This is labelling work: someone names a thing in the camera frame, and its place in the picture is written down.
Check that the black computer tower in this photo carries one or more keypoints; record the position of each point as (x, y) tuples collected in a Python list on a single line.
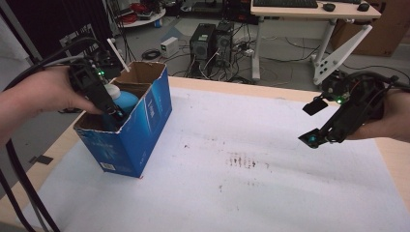
[(201, 45), (224, 42)]

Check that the black keyboard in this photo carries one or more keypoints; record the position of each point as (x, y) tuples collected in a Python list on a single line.
[(285, 3)]

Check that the brown cardboard box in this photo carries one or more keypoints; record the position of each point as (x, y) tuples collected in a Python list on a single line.
[(383, 29)]

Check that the small white device box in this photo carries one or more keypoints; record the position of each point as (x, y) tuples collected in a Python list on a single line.
[(169, 46)]

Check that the round white table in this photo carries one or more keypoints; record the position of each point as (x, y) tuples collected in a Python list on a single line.
[(145, 19)]

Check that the white desk with wooden top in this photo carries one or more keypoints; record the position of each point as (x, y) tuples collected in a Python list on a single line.
[(312, 13)]

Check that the blue cardboard box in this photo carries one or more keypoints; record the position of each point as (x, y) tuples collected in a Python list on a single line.
[(141, 129)]

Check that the black tape patch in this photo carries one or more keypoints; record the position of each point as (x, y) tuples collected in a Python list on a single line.
[(44, 159)]

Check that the black curtain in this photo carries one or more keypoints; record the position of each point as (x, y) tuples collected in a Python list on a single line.
[(54, 22)]

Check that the blue bottle with white cap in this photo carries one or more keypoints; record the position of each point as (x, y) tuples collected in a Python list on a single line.
[(127, 100)]

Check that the person's right hand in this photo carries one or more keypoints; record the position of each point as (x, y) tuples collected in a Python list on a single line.
[(393, 119)]

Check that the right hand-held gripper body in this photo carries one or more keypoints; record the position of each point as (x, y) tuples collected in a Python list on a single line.
[(357, 103)]

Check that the black computer mouse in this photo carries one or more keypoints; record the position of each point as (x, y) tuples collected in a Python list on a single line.
[(329, 6), (363, 6)]

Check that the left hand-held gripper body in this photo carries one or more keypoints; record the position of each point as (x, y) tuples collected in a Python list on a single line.
[(93, 85)]

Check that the white metal bracket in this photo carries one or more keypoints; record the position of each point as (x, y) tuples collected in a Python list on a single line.
[(341, 54)]

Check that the person's left hand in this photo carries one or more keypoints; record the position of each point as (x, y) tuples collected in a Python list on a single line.
[(45, 92)]

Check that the white rod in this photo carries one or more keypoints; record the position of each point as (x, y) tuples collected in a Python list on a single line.
[(117, 54)]

